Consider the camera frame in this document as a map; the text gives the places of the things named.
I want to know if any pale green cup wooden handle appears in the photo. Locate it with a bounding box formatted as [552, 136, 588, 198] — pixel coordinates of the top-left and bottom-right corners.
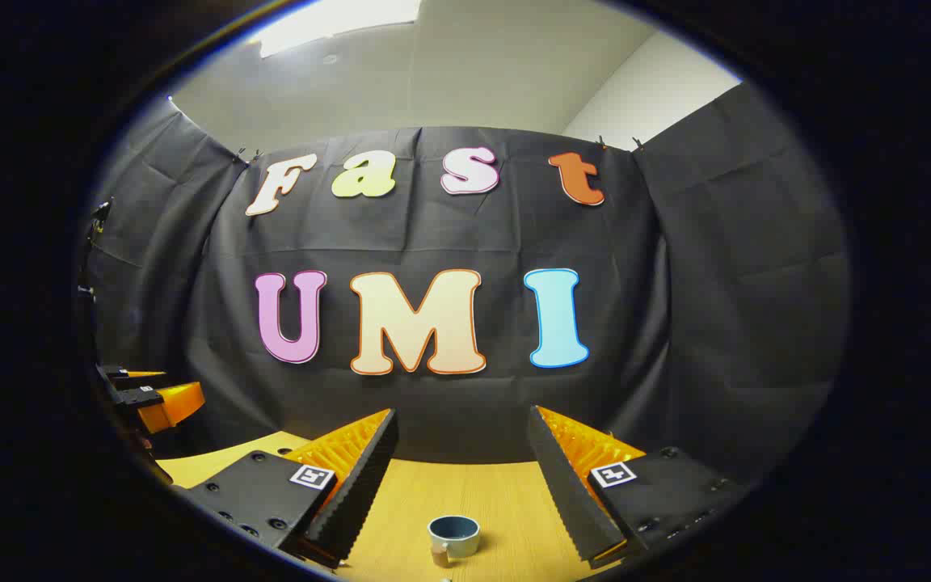
[428, 515, 482, 567]

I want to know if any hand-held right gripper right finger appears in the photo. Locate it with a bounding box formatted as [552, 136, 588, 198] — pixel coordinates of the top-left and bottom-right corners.
[527, 406, 749, 569]

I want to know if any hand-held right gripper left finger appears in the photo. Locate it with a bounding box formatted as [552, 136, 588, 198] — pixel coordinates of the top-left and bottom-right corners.
[177, 408, 399, 569]

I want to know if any wooden desktop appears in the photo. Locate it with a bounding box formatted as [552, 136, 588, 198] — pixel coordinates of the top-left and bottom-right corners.
[157, 431, 620, 582]

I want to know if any ceiling light panel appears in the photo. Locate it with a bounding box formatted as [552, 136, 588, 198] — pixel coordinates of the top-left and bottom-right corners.
[259, 0, 422, 57]

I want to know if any black backdrop cloth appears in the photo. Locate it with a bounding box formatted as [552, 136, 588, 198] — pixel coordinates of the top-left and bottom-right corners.
[82, 81, 850, 486]

